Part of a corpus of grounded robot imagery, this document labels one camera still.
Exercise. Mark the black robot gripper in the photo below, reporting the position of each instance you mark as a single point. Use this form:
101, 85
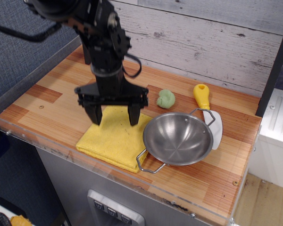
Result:
113, 90

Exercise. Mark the yellow cloth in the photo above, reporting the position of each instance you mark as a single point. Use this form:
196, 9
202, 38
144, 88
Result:
115, 141

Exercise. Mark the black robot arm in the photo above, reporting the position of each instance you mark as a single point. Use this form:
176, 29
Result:
105, 45

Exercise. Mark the green dough lump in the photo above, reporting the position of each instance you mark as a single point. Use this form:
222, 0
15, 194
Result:
166, 99

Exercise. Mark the clear acrylic table guard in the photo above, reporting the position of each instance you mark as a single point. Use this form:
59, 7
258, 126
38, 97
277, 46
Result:
38, 105

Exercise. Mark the silver dispenser button panel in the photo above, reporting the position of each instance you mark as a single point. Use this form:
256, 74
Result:
107, 212

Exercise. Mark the black yellow object bottom left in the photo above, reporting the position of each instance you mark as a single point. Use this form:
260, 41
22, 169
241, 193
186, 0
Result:
14, 220

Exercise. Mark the stainless steel bowl with handles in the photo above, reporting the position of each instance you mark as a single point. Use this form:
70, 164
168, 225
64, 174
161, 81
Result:
177, 139

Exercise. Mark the black vertical post left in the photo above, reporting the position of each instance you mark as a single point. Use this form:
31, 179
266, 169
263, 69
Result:
87, 57

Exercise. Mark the black vertical post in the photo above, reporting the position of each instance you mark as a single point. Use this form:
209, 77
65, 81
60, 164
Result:
272, 23
87, 57

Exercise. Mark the yellow handled white toy knife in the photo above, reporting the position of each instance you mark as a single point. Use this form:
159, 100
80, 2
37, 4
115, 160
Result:
212, 118

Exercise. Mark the white aluminium rail block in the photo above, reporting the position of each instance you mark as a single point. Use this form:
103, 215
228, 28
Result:
272, 121

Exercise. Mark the black vertical post right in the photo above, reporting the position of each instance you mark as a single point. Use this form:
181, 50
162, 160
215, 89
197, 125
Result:
272, 23

